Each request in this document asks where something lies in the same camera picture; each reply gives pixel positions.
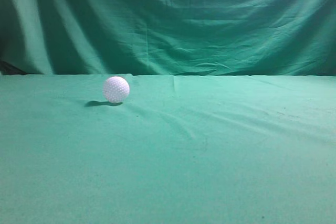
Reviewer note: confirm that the green backdrop cloth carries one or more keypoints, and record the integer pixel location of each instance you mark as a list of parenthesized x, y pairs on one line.
[(172, 37)]

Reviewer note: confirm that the green table cloth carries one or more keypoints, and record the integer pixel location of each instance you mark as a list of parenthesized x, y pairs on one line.
[(180, 149)]

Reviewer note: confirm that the white dimpled golf ball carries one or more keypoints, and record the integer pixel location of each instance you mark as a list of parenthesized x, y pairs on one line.
[(116, 89)]

